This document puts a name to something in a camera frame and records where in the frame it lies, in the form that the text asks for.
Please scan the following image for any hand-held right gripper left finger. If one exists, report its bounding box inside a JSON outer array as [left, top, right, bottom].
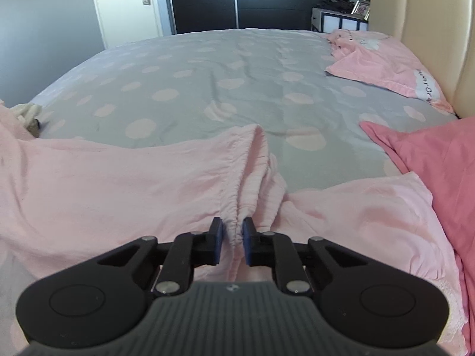
[[96, 217, 226, 297]]

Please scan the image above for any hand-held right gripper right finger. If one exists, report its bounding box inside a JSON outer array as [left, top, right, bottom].
[[242, 217, 368, 297]]

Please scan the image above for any light pink garment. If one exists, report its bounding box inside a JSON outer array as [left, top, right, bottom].
[[0, 100, 292, 305]]

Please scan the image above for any folded pink lace garment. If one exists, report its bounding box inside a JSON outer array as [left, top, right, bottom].
[[286, 171, 469, 349]]

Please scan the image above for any dark pink pillow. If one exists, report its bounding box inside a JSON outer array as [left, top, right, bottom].
[[360, 116, 475, 327]]

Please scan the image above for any pink dotted cloth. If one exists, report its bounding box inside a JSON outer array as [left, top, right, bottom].
[[326, 30, 357, 60]]

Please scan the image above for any pink printed pillow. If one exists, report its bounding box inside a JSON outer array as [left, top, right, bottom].
[[325, 30, 455, 114]]

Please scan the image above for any black sliding wardrobe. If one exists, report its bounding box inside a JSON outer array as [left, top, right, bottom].
[[165, 0, 331, 35]]

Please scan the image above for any white garment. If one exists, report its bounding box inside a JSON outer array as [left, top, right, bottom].
[[10, 103, 43, 123]]

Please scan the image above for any white and dark nightstand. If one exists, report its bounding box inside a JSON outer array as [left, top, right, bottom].
[[311, 7, 370, 32]]

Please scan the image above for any white door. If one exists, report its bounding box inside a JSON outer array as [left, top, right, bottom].
[[89, 0, 164, 50]]

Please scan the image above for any dark bag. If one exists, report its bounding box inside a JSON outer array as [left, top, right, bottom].
[[321, 0, 355, 13]]

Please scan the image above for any beige padded headboard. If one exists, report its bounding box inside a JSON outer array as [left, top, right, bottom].
[[369, 0, 475, 119]]

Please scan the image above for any photo frame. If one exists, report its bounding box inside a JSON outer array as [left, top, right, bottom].
[[351, 0, 371, 21]]

